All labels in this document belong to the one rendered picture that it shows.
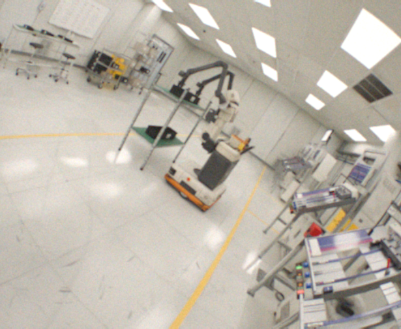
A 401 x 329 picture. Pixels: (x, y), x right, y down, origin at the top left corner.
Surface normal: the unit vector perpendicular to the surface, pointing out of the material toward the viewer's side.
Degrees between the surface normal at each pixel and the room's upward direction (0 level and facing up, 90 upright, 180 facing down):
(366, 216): 90
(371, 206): 90
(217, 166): 90
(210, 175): 90
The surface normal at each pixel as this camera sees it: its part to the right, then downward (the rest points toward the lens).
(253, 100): -0.34, 0.11
